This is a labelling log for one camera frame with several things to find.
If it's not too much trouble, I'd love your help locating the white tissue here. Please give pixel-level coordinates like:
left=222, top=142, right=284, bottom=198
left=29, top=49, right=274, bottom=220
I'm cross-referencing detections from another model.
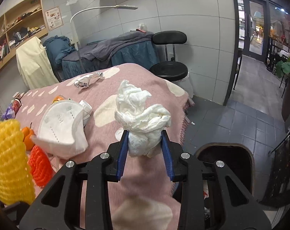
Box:
left=114, top=80, right=171, bottom=158

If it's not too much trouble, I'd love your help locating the yellow foam fruit net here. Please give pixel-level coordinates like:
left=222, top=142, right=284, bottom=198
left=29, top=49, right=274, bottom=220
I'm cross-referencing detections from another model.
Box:
left=0, top=119, right=35, bottom=206

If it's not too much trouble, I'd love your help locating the dark brown trash bin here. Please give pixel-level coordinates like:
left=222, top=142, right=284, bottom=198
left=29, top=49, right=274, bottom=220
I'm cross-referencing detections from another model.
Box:
left=172, top=142, right=255, bottom=225

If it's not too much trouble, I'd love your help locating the pink spotted blanket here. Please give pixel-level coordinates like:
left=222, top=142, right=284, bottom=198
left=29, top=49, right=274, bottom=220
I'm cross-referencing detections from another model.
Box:
left=17, top=63, right=190, bottom=229

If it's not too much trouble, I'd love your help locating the white face mask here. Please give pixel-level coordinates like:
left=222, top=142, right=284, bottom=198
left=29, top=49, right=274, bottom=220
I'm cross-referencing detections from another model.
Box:
left=32, top=100, right=92, bottom=159

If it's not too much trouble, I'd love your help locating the crumpled printed wrapper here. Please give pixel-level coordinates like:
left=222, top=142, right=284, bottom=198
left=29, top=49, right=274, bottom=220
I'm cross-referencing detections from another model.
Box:
left=74, top=72, right=103, bottom=89

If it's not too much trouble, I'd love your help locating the orange foam fruit net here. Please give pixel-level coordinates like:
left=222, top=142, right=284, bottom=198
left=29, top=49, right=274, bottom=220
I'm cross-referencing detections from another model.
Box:
left=28, top=145, right=54, bottom=188

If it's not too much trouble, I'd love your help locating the black swivel stool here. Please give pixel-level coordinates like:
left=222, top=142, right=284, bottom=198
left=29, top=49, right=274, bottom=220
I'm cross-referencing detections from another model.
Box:
left=149, top=30, right=189, bottom=82

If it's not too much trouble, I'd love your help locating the orange fruit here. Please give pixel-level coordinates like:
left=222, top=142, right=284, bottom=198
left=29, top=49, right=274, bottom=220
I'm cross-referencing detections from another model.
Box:
left=21, top=127, right=35, bottom=151

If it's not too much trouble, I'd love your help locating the grey blanket on bed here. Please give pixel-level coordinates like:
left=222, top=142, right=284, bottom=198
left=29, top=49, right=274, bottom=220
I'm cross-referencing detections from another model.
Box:
left=81, top=30, right=154, bottom=61

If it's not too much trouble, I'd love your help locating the blue covered massage bed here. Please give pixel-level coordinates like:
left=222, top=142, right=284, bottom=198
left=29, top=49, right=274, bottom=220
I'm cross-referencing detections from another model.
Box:
left=43, top=36, right=160, bottom=81

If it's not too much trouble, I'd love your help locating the black metal display rack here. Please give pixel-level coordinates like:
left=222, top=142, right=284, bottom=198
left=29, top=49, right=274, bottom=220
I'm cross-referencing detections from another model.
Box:
left=261, top=135, right=290, bottom=208

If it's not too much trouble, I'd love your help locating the cream cloth on chair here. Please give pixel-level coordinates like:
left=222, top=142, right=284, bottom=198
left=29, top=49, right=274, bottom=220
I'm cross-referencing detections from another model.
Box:
left=16, top=36, right=59, bottom=89

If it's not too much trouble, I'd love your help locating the white arc floor lamp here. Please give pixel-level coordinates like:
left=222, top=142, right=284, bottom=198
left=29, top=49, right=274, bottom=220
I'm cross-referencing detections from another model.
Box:
left=70, top=4, right=138, bottom=74

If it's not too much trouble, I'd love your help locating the potted green plant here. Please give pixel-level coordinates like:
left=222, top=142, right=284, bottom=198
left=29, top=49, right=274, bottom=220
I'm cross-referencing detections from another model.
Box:
left=276, top=56, right=290, bottom=78

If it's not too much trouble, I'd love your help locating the glass entrance door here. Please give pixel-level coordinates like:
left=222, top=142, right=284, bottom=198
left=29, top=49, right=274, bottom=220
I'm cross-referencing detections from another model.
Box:
left=237, top=0, right=270, bottom=62

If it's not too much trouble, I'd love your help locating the wall poster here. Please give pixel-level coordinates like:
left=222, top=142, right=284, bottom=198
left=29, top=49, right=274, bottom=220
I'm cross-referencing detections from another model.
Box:
left=45, top=6, right=63, bottom=31

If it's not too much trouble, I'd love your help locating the wooden wall shelf unit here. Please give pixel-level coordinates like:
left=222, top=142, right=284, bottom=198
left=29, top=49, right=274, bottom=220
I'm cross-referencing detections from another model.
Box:
left=0, top=0, right=48, bottom=70

